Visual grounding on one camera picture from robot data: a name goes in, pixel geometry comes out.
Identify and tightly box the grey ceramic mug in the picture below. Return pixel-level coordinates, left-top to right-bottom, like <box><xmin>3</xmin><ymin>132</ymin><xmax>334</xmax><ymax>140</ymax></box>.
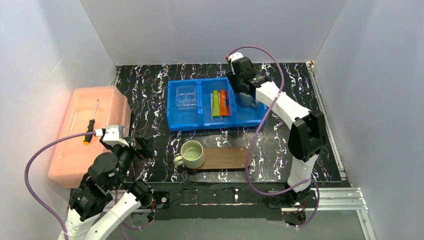
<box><xmin>235</xmin><ymin>92</ymin><xmax>260</xmax><ymax>108</ymax></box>

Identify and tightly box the light green ceramic mug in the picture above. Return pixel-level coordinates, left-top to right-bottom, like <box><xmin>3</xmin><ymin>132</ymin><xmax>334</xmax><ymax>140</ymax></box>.
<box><xmin>173</xmin><ymin>140</ymin><xmax>206</xmax><ymax>169</ymax></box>

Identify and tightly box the blue three-compartment plastic bin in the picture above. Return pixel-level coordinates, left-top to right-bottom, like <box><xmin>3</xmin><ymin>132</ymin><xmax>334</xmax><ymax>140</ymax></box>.
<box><xmin>166</xmin><ymin>77</ymin><xmax>268</xmax><ymax>132</ymax></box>

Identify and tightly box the oval wooden tray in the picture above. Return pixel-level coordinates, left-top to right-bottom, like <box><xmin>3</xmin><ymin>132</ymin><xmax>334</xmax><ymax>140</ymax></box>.
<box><xmin>194</xmin><ymin>147</ymin><xmax>254</xmax><ymax>171</ymax></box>

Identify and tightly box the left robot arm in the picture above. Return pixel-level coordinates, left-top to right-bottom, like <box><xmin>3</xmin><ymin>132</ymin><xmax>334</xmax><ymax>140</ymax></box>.
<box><xmin>58</xmin><ymin>135</ymin><xmax>157</xmax><ymax>240</ymax></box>

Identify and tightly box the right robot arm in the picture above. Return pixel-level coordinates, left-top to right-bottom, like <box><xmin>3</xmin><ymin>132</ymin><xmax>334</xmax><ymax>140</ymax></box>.
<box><xmin>226</xmin><ymin>52</ymin><xmax>328</xmax><ymax>203</ymax></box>

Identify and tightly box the orange toothpaste tube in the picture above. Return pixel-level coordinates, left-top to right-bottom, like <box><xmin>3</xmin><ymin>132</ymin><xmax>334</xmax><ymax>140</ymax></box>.
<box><xmin>220</xmin><ymin>89</ymin><xmax>230</xmax><ymax>117</ymax></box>

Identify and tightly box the green toothpaste tube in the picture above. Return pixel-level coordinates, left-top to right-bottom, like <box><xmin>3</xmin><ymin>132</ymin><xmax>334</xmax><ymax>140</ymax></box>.
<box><xmin>212</xmin><ymin>90</ymin><xmax>221</xmax><ymax>117</ymax></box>

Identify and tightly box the yellow black screwdriver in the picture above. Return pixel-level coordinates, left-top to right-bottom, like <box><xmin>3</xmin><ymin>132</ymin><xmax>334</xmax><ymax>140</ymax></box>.
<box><xmin>83</xmin><ymin>99</ymin><xmax>99</xmax><ymax>145</ymax></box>

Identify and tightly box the clear plastic holder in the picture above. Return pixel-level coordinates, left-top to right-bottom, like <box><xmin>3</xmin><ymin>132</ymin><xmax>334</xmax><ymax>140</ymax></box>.
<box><xmin>176</xmin><ymin>86</ymin><xmax>198</xmax><ymax>110</ymax></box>

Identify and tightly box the pink plastic storage box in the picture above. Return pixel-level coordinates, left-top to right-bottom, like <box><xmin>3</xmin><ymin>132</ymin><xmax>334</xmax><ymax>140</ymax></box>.
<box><xmin>47</xmin><ymin>85</ymin><xmax>132</xmax><ymax>190</ymax></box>

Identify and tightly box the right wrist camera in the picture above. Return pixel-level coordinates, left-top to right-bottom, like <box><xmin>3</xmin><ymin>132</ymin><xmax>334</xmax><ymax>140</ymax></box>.
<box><xmin>226</xmin><ymin>52</ymin><xmax>244</xmax><ymax>75</ymax></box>

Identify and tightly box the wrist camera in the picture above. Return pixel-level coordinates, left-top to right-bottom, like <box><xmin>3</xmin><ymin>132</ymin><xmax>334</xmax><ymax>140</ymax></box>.
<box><xmin>226</xmin><ymin>52</ymin><xmax>244</xmax><ymax>75</ymax></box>
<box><xmin>96</xmin><ymin>124</ymin><xmax>129</xmax><ymax>147</ymax></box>

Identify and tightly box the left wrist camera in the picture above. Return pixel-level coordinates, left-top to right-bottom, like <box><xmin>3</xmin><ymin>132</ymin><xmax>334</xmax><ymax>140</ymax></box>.
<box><xmin>96</xmin><ymin>124</ymin><xmax>129</xmax><ymax>147</ymax></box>

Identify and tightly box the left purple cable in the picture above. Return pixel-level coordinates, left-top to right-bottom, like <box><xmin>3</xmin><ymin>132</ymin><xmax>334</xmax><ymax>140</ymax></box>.
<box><xmin>24</xmin><ymin>131</ymin><xmax>104</xmax><ymax>240</ymax></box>

